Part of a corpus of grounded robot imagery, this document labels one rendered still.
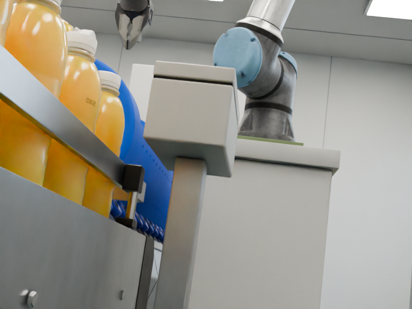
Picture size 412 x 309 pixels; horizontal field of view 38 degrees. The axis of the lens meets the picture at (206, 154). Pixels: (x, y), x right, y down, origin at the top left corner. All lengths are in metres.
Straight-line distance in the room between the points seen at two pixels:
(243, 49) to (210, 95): 0.58
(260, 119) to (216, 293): 0.41
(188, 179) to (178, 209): 0.04
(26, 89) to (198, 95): 0.30
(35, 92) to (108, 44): 6.36
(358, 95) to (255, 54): 5.32
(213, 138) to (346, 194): 5.62
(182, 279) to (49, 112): 0.33
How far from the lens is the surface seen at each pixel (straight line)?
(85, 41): 0.68
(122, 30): 1.57
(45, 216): 0.47
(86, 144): 0.61
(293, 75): 1.45
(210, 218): 1.25
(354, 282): 6.24
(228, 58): 1.31
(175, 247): 0.77
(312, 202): 1.26
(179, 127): 0.71
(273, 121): 1.38
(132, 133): 1.09
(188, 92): 0.72
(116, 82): 0.80
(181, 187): 0.77
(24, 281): 0.46
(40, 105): 0.49
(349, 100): 6.54
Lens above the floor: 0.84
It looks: 12 degrees up
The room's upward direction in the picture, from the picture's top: 8 degrees clockwise
